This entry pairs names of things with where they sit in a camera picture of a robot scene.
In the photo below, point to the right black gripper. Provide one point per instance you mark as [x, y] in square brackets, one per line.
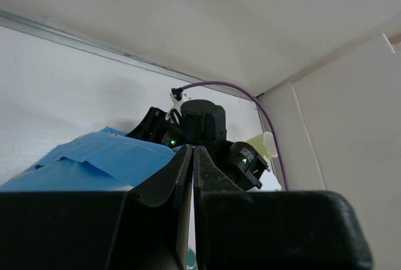
[195, 122]

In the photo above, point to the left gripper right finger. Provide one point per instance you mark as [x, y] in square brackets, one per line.
[235, 229]

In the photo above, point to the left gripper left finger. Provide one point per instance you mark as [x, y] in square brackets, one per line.
[144, 228]

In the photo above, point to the blue space print placemat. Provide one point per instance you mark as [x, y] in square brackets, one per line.
[98, 161]

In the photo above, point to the pale green paper cup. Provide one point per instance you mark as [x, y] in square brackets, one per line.
[265, 145]

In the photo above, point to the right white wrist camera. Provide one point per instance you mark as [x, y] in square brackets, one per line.
[178, 97]

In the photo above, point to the aluminium rail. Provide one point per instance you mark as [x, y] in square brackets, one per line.
[27, 26]

